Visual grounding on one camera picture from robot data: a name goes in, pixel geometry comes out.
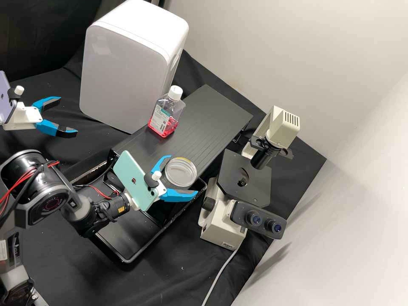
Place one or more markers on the petri dish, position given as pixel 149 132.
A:
pixel 180 172

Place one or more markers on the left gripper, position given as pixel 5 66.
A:
pixel 24 118

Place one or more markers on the right wrist camera phone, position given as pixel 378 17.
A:
pixel 134 178

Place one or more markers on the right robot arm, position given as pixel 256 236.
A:
pixel 51 188

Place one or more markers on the black tray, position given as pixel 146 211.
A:
pixel 134 236

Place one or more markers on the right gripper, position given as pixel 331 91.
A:
pixel 159 192

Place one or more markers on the black platform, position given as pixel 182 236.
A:
pixel 204 127

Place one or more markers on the white box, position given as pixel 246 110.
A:
pixel 127 63

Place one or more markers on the cream microscope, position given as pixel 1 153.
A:
pixel 223 204

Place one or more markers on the red liquid bottle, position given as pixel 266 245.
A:
pixel 165 118

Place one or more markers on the wrist camera phone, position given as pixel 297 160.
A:
pixel 6 95
pixel 134 178

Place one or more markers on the left wrist camera phone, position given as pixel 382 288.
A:
pixel 6 95

